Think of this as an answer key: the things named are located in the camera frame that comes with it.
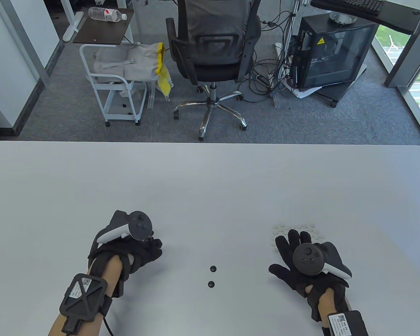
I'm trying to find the white bowl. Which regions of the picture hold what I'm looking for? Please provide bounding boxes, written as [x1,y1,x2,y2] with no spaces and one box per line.
[329,10,357,26]

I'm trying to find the black boxed wrist camera module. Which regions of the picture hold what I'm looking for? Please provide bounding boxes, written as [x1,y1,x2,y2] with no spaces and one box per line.
[321,310,369,336]

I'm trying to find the black keyboard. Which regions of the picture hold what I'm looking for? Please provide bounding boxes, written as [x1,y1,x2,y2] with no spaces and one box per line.
[341,0,385,16]

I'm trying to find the small brown side table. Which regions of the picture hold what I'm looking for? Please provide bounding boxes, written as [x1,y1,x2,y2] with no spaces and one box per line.
[73,7,135,45]

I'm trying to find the person's left hand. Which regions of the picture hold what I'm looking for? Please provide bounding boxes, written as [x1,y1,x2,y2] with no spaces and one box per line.
[87,237,163,280]

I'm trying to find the black framed wrist camera module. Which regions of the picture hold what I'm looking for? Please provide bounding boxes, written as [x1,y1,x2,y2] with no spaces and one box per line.
[59,273,113,334]

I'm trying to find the black desk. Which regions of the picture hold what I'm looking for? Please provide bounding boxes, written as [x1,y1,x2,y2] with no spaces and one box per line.
[310,0,420,35]

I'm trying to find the black mesh office chair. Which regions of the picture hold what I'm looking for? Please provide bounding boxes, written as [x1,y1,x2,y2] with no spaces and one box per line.
[166,0,262,141]

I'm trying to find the clear plastic water bottle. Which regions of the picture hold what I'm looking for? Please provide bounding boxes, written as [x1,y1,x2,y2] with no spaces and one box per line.
[88,6,128,22]

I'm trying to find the white desk leg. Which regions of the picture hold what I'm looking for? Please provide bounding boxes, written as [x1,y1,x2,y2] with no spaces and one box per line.
[61,0,85,43]

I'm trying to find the aluminium profile stand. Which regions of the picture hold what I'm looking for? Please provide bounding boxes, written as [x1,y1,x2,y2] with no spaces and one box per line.
[273,0,301,107]

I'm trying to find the person's right hand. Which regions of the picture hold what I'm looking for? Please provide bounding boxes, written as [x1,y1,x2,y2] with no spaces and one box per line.
[269,229,350,322]

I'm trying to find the grey fabric bag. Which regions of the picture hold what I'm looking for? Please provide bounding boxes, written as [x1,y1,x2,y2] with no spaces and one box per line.
[93,44,161,83]

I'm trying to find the tangle of black cables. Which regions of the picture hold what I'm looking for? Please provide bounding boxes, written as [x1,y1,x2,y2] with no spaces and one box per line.
[243,0,301,104]

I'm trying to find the yellow plastic bag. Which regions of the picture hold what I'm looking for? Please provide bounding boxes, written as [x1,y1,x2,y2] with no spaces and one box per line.
[155,43,174,102]

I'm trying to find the group of white go stones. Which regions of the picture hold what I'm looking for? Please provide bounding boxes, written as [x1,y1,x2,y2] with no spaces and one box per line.
[271,224,325,247]

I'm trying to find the black braided cable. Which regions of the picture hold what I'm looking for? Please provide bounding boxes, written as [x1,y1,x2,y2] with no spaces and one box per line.
[65,315,115,336]

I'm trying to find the black rolling platform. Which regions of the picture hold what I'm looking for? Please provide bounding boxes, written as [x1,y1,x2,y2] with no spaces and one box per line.
[315,63,368,108]

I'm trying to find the white papers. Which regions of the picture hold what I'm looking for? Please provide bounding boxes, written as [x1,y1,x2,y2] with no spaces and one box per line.
[283,79,322,99]

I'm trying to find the black white hand controller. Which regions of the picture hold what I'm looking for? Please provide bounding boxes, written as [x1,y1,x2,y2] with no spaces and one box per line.
[96,210,153,244]
[293,241,352,280]

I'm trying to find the black computer tower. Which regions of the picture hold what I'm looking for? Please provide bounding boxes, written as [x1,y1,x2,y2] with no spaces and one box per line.
[290,15,379,90]

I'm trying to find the white metal cart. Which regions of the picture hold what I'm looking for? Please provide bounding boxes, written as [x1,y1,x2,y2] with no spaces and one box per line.
[79,44,148,127]

